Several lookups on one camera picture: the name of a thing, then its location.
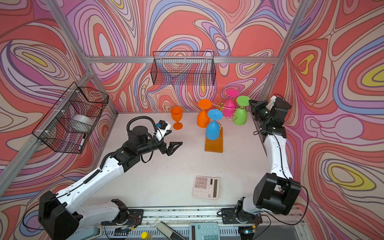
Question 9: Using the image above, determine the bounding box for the black wire basket back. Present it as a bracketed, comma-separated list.
[151, 50, 216, 86]

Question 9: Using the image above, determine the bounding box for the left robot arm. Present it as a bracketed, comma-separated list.
[38, 116, 183, 240]

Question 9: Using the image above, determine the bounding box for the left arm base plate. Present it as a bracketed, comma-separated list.
[101, 209, 144, 227]

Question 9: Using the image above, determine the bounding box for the gold wire rack wooden base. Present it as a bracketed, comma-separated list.
[204, 89, 241, 154]

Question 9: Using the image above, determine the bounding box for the magenta wine glass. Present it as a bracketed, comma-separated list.
[223, 89, 239, 119]

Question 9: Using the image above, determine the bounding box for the marker pen in basket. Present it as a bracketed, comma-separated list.
[78, 134, 86, 152]

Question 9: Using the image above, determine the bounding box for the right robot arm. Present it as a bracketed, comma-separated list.
[235, 96, 301, 223]

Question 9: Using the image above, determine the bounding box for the silver tape roll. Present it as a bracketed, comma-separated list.
[71, 114, 94, 126]

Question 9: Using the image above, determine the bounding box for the blue wine glass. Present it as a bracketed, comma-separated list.
[206, 109, 223, 141]

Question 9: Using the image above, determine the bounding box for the black wire basket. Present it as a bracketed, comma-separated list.
[151, 50, 216, 86]
[32, 83, 109, 154]

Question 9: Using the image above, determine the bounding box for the orange wine glass front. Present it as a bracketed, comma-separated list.
[171, 107, 183, 130]

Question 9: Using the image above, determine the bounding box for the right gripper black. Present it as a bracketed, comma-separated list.
[249, 98, 272, 123]

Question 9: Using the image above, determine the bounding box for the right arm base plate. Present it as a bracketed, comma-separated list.
[217, 208, 263, 226]

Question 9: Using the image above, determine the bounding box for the black wire basket left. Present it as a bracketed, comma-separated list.
[32, 83, 109, 154]

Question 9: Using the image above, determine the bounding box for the orange wine glass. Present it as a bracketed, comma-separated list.
[197, 99, 212, 128]
[171, 107, 183, 130]

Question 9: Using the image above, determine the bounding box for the teal calculator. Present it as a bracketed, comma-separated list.
[189, 223, 220, 240]

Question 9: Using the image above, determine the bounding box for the black phone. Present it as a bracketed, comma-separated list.
[157, 222, 186, 240]

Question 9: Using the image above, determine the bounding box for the pink calculator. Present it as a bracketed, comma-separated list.
[192, 176, 220, 200]

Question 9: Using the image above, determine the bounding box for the orange wine glass rear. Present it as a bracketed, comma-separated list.
[197, 99, 212, 128]

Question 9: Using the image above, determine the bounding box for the green wine glass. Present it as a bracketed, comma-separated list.
[233, 96, 250, 126]

